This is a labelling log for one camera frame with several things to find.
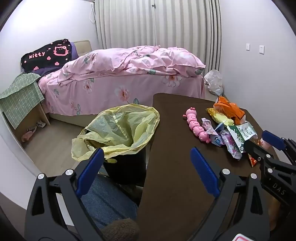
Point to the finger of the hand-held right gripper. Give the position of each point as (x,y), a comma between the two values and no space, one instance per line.
(256,150)
(272,139)

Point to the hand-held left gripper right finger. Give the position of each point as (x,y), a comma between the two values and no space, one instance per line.
(203,171)

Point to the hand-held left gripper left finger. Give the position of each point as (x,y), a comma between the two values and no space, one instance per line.
(91,171)

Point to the red orange wrapper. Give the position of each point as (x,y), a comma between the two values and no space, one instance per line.
(252,160)

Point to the green white snack packet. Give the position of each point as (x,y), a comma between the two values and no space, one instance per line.
(242,132)

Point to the pink purple clear wrapper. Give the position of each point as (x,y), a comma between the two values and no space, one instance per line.
(230,143)

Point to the blue snack wrapper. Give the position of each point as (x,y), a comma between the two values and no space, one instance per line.
(217,139)

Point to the small pink wrapper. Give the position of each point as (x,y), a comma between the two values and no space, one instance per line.
(207,124)

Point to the orange plastic bag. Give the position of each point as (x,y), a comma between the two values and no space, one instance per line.
(231,109)

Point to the gold yellow snack wrapper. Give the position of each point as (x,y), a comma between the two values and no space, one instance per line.
(219,117)

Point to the person's jeans leg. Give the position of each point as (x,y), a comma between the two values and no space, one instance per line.
(108,204)

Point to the pink caterpillar toy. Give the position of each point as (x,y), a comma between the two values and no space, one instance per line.
(195,122)

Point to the brown fuzzy sleeve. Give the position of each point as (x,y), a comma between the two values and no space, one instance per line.
(120,230)

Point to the white sneaker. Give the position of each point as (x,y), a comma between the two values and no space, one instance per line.
(41,124)

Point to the striped shoe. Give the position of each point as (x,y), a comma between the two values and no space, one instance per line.
(32,130)

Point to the pink slipper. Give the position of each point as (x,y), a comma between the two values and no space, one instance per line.
(27,136)

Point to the pink floral bed sheet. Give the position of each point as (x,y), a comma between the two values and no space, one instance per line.
(104,92)

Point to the white plastic bag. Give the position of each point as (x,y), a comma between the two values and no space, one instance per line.
(214,81)

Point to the green checkered cloth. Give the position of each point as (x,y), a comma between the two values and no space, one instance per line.
(20,99)

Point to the purple pillow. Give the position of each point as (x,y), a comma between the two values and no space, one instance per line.
(46,70)

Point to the black pink cat print blanket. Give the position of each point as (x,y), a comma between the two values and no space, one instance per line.
(46,55)

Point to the white pleated curtain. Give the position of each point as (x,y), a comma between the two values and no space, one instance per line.
(161,23)

